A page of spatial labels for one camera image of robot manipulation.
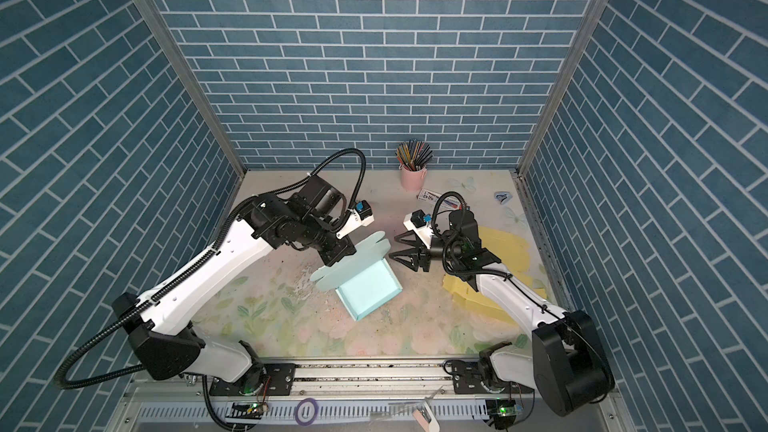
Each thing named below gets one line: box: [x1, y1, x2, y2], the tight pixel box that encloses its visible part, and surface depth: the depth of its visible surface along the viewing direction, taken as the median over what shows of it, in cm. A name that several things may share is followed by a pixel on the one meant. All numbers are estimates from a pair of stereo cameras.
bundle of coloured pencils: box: [395, 138, 433, 171], surface depth 110 cm
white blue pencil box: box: [416, 188, 463, 210], surface depth 114 cm
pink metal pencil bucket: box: [399, 166, 428, 192], surface depth 112 cm
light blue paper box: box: [310, 230, 403, 321], surface depth 82 cm
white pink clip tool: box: [412, 385, 445, 432], surface depth 69 cm
